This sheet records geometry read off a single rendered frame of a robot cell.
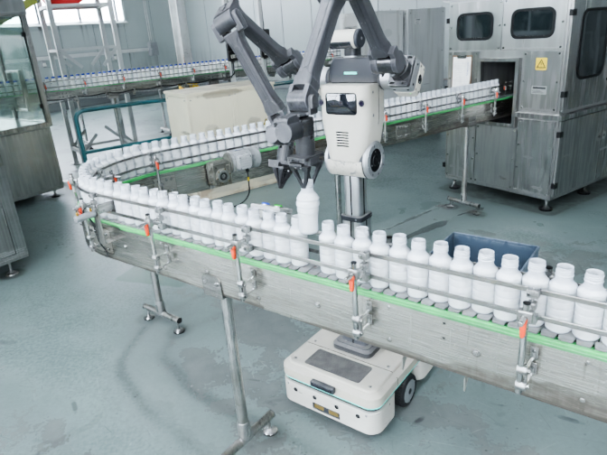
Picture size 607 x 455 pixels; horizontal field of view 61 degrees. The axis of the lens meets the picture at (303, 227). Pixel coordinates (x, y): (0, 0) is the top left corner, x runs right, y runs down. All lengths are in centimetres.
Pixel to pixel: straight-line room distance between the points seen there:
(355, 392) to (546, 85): 342
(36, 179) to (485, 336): 602
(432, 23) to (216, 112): 402
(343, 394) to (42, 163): 524
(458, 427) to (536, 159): 310
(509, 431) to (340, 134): 149
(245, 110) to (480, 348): 485
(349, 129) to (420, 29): 629
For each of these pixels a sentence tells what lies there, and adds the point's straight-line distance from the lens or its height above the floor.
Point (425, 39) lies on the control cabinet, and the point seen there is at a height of 145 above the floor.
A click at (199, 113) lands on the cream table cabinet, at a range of 569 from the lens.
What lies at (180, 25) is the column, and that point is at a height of 198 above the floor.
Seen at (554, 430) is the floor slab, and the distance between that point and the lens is 266.
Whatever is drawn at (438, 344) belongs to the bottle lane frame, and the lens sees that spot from 147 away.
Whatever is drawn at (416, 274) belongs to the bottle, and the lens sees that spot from 142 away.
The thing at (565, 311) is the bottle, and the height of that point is 106.
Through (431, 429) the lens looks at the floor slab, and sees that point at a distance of 254.
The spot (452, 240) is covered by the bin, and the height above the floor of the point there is 92.
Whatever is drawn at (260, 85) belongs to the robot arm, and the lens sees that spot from 188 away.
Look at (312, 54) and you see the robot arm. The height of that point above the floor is 164.
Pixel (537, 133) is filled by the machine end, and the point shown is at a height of 72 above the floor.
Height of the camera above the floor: 171
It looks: 21 degrees down
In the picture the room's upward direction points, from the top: 4 degrees counter-clockwise
